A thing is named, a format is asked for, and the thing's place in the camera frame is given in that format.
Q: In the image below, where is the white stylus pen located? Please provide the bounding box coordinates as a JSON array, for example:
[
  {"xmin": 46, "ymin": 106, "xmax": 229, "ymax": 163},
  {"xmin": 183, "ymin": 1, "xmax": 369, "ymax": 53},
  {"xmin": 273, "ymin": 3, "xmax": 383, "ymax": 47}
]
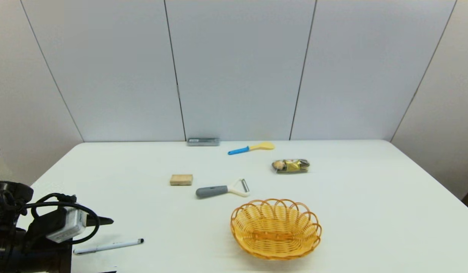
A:
[{"xmin": 73, "ymin": 238, "xmax": 144, "ymax": 255}]

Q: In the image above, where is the grey handled white peeler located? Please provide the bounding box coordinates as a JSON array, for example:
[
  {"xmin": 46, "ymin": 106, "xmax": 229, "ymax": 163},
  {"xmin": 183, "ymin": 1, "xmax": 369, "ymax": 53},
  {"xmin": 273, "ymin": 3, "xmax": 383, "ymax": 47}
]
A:
[{"xmin": 196, "ymin": 179, "xmax": 251, "ymax": 199}]

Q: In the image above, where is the small wooden block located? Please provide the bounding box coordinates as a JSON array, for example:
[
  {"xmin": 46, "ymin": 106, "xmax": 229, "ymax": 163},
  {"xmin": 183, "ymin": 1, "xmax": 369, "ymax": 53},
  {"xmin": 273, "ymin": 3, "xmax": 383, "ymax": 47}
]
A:
[{"xmin": 170, "ymin": 174, "xmax": 193, "ymax": 186}]

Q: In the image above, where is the grey transparent pencil case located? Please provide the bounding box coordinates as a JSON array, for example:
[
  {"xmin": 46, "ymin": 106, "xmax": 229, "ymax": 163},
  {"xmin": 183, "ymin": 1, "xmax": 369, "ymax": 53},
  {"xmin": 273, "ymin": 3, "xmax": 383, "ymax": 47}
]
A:
[{"xmin": 187, "ymin": 138, "xmax": 220, "ymax": 147}]

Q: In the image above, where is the yellow wicker basket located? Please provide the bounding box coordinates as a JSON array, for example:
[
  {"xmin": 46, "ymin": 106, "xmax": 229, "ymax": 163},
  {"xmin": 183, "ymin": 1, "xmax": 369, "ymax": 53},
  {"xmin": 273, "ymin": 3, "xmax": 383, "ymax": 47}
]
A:
[{"xmin": 230, "ymin": 198, "xmax": 322, "ymax": 260}]

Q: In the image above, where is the clear pack of chocolates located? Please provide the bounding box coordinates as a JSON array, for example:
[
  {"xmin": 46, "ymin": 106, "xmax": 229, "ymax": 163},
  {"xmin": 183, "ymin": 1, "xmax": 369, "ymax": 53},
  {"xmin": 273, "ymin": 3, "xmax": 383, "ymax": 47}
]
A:
[{"xmin": 272, "ymin": 159, "xmax": 310, "ymax": 174}]

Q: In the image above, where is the thick black looping cable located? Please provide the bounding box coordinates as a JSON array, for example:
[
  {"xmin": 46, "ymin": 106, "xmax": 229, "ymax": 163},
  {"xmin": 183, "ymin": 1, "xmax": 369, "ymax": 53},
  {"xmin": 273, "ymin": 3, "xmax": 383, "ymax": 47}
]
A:
[{"xmin": 20, "ymin": 193, "xmax": 101, "ymax": 245}]

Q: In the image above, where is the white grey wrist camera box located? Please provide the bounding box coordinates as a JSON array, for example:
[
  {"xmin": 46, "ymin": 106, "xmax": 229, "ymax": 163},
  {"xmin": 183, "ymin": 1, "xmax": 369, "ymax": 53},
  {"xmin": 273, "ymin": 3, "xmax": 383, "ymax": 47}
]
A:
[{"xmin": 46, "ymin": 208, "xmax": 87, "ymax": 243}]

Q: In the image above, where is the yellow spoon with blue handle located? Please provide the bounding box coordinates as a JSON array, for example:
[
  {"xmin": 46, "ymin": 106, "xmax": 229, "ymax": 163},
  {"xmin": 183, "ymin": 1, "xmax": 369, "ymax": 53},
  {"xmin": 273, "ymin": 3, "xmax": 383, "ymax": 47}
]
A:
[{"xmin": 228, "ymin": 142, "xmax": 275, "ymax": 156}]

